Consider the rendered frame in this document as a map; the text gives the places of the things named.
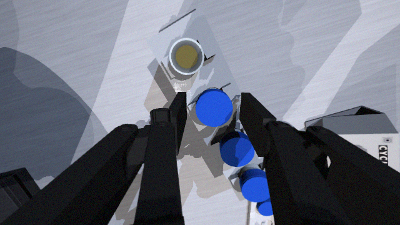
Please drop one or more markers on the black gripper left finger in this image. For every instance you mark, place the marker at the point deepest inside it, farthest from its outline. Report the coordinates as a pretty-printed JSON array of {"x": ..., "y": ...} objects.
[{"x": 90, "y": 190}]

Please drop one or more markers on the white key panel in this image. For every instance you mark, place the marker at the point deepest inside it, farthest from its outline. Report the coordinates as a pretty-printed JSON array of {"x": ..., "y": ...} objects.
[{"x": 366, "y": 128}]

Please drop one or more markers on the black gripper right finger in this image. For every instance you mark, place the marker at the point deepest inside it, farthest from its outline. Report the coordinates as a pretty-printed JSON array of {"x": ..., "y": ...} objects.
[{"x": 356, "y": 189}]

